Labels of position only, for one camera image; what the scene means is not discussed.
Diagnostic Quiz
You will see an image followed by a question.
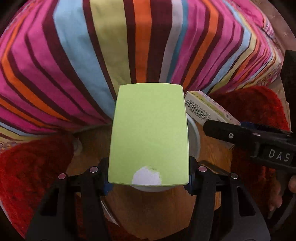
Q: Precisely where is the white box with barcode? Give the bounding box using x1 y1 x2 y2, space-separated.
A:
185 91 240 126

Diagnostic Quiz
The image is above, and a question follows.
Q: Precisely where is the light green cardboard box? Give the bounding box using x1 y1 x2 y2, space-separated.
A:
108 83 189 187

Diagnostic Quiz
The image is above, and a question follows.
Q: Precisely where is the striped colourful bed sheet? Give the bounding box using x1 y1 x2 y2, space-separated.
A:
1 1 283 151

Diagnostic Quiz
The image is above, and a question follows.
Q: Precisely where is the red fluffy rug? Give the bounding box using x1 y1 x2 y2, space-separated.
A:
1 86 290 235

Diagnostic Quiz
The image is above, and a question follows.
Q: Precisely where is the white mesh waste basket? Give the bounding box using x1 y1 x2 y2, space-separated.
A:
132 114 201 192

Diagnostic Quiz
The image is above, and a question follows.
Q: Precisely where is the person's right hand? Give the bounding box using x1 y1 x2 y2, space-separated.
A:
268 175 296 212

